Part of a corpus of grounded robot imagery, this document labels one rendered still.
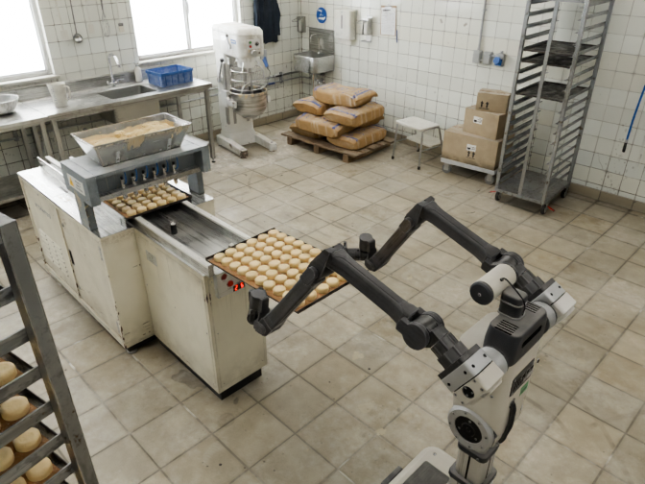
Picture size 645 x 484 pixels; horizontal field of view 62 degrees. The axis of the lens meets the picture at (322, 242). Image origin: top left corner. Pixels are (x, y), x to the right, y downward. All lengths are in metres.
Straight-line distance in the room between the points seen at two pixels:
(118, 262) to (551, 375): 2.55
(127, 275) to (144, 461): 1.00
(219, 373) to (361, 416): 0.79
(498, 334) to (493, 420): 0.31
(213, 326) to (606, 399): 2.17
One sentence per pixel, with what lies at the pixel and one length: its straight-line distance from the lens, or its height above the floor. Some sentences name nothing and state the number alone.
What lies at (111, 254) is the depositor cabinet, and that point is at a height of 0.73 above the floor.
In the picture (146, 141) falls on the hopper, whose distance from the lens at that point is 3.06.
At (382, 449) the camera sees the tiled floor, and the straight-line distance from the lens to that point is 2.88.
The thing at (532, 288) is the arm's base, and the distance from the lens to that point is 1.82.
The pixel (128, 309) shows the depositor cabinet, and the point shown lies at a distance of 3.33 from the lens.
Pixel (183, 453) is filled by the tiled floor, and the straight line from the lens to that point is 2.93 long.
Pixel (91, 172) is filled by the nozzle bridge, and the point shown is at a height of 1.18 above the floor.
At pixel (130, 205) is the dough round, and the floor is 0.91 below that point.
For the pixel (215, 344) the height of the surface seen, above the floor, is 0.42.
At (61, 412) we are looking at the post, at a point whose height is 1.41.
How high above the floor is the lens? 2.21
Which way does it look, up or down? 29 degrees down
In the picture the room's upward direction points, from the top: straight up
